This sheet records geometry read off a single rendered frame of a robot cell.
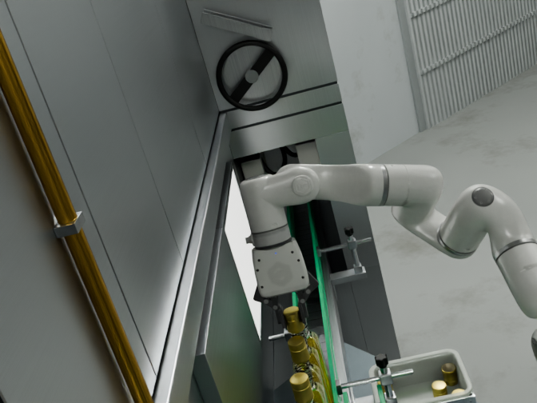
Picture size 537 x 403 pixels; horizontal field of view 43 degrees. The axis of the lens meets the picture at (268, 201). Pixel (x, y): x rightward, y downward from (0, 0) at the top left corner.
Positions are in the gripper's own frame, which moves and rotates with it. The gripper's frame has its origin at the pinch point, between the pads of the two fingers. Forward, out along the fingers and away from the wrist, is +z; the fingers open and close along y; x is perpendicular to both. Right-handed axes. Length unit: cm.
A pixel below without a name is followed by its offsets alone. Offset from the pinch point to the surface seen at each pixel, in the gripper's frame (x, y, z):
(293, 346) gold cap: -6.5, -0.7, 4.2
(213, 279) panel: -6.6, -12.2, -12.3
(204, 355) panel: -29.5, -12.3, -5.9
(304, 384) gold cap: -17.7, 0.5, 7.4
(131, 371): -59, -14, -16
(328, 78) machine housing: 79, 22, -45
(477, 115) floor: 431, 145, 7
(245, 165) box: 97, -12, -24
